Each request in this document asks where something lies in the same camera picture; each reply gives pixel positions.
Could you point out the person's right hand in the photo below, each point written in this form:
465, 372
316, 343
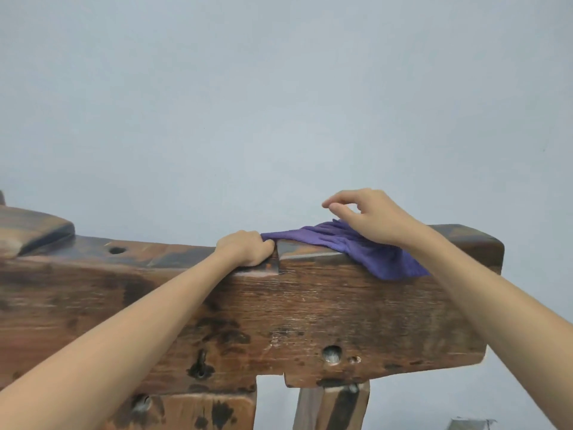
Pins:
380, 221

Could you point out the person's left hand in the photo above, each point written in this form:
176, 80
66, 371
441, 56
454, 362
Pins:
241, 248

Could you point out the person's right thumb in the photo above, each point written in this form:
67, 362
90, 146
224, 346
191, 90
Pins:
347, 218

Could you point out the person's left fingers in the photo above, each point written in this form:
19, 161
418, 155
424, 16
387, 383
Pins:
259, 251

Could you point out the purple cleaning cloth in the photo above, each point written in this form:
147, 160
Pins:
385, 259

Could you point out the person's right forearm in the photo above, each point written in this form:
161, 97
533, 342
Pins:
501, 317

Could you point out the person's left forearm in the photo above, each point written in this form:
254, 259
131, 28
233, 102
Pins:
121, 340

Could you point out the weathered brown wooden beam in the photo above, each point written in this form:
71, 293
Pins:
322, 308

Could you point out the dark raised wooden block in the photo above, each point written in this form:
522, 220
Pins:
31, 230

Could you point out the grey object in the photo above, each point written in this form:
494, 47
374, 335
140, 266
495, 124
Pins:
472, 424

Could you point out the wide wooden support post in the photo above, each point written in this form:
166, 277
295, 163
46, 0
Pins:
192, 411

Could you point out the narrow wooden support post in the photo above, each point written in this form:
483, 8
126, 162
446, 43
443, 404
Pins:
333, 409

